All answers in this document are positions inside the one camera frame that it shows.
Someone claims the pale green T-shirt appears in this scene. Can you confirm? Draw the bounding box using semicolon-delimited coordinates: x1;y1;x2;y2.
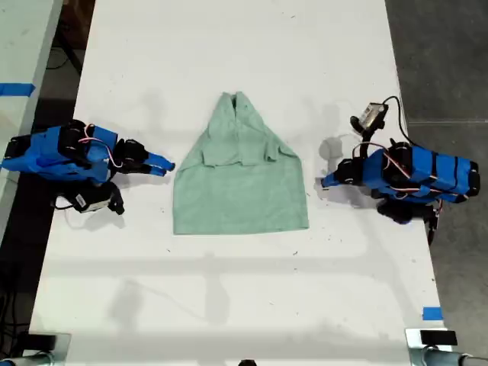
172;90;310;236

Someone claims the long blue tape strip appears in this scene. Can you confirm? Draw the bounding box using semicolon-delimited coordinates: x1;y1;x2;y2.
0;81;37;97

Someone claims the white side table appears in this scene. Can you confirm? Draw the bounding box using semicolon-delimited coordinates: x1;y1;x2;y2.
0;0;65;233

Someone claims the short blue tape strip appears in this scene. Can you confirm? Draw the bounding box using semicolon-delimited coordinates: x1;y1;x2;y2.
422;305;445;322

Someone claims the grey metal pipe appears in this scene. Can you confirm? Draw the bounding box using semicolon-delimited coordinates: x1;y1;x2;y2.
409;345;488;366

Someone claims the arm red white wire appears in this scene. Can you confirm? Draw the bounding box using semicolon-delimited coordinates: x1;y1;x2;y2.
78;124;125;169
382;149;470;200

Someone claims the thin white cable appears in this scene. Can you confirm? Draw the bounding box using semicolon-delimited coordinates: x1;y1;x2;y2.
62;207;88;230
329;130;358;145

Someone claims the gripper camera stalk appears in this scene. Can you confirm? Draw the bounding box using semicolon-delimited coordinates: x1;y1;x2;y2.
350;115;384;162
108;181;127;216

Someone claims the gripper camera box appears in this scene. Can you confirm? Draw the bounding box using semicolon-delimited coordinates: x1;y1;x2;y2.
73;186;112;214
359;101;388;130

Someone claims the gripper camera cable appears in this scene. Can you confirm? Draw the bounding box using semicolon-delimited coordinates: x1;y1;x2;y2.
50;193;77;211
382;95;417;149

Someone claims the metal bracket with black block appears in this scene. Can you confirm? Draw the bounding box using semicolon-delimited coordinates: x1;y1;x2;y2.
404;326;459;366
21;330;72;360

